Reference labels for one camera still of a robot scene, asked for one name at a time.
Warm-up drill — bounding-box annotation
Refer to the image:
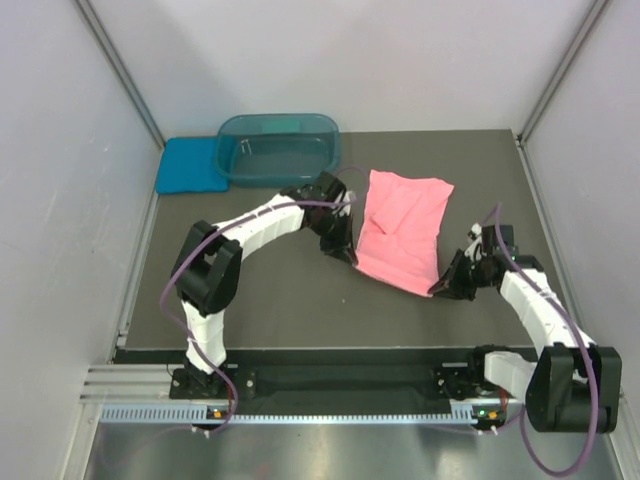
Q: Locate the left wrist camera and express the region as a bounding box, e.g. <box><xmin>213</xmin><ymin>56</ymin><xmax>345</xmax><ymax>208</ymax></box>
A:
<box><xmin>332</xmin><ymin>190</ymin><xmax>357</xmax><ymax>217</ymax></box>

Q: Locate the teal plastic tub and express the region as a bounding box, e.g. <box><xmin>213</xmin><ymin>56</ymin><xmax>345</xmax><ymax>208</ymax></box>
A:
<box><xmin>213</xmin><ymin>113</ymin><xmax>342</xmax><ymax>188</ymax></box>

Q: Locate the grey slotted cable duct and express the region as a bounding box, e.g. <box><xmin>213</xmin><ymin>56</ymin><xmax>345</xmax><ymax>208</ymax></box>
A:
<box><xmin>100</xmin><ymin>403</ymin><xmax>506</xmax><ymax>429</ymax></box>

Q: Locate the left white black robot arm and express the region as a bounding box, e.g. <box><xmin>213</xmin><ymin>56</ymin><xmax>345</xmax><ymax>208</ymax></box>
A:
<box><xmin>168</xmin><ymin>172</ymin><xmax>357</xmax><ymax>399</ymax></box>

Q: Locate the folded blue t shirt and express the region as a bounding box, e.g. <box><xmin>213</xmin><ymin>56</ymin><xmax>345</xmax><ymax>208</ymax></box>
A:
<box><xmin>155</xmin><ymin>137</ymin><xmax>229</xmax><ymax>195</ymax></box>

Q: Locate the pink t shirt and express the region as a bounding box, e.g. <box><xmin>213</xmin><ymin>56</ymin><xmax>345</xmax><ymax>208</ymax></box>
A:
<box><xmin>356</xmin><ymin>170</ymin><xmax>454</xmax><ymax>298</ymax></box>

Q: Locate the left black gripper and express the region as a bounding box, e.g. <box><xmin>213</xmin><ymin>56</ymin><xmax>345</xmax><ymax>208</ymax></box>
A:
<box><xmin>307</xmin><ymin>210</ymin><xmax>356</xmax><ymax>265</ymax></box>

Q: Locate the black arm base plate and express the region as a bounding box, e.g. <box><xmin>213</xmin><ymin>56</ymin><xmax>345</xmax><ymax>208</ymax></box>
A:
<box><xmin>169</xmin><ymin>348</ymin><xmax>481</xmax><ymax>401</ymax></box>

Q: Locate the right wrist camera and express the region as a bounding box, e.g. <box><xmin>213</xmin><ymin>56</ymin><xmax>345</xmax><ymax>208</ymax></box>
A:
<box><xmin>464</xmin><ymin>223</ymin><xmax>518</xmax><ymax>260</ymax></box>

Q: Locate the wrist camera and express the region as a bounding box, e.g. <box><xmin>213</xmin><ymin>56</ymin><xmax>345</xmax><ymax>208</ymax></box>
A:
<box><xmin>464</xmin><ymin>223</ymin><xmax>518</xmax><ymax>260</ymax></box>
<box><xmin>332</xmin><ymin>190</ymin><xmax>357</xmax><ymax>217</ymax></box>

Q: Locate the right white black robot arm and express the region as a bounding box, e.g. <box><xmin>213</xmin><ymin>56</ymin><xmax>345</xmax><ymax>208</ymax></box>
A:
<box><xmin>429</xmin><ymin>247</ymin><xmax>622</xmax><ymax>434</ymax></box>

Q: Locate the aluminium frame rail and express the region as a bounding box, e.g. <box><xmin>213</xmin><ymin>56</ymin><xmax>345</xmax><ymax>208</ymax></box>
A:
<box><xmin>80</xmin><ymin>364</ymin><xmax>172</xmax><ymax>403</ymax></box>

